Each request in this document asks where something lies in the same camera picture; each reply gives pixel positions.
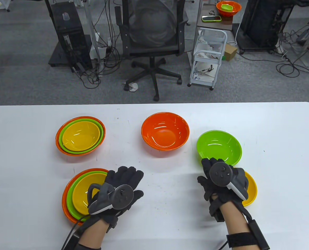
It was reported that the black equipment cabinet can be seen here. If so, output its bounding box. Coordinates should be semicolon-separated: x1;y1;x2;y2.
239;0;295;55
48;0;94;69

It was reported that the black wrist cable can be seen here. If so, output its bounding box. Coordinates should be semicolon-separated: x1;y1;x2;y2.
61;214;92;250

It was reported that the person's left hand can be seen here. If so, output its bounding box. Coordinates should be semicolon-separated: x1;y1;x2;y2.
91;166;144;229

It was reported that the person's right hand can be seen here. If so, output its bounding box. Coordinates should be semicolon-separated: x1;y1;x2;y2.
197;158;249;222

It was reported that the small yellow bowl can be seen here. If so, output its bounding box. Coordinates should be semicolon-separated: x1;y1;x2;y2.
72;174;107;216
62;121;101;152
242;171;258;207

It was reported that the brown side table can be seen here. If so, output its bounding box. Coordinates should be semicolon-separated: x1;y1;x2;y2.
196;2;234;32

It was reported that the black wrist sensor box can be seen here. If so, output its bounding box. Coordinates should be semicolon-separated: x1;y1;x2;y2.
248;220;270;250
65;233;83;250

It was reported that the large orange bowl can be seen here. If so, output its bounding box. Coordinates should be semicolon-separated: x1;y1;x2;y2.
55;116;106;156
61;168;109;226
141;112;190;151

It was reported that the white paper sheet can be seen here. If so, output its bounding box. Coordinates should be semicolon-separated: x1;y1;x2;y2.
195;63;219;80

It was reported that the black mesh office chair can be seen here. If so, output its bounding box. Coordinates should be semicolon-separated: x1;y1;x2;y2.
114;0;189;102

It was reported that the medium green bowl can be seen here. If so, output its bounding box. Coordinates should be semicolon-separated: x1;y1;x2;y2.
66;171;108;222
59;118;104;154
196;130;243;167

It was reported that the white trolley cart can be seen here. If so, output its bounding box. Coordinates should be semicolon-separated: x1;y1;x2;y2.
187;27;228;91

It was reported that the phone in green case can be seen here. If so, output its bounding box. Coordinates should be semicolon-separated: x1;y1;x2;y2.
202;15;222;23

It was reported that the tangle of black cables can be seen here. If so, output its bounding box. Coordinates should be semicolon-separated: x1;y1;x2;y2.
75;0;125;89
274;23;309;78

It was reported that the person's right forearm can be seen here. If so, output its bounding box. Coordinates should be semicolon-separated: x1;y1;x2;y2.
221;202;252;236

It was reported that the white plastic bag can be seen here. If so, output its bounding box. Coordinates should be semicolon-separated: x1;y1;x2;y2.
197;36;223;61

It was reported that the crumpled white paper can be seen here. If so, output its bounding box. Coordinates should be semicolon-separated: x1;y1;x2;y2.
123;82;139;92

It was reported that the grey handheld controller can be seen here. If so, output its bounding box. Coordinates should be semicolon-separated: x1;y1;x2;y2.
87;182;134;215
209;162;249;201

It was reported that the cardboard box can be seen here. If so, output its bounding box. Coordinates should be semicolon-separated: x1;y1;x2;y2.
223;43;238;62

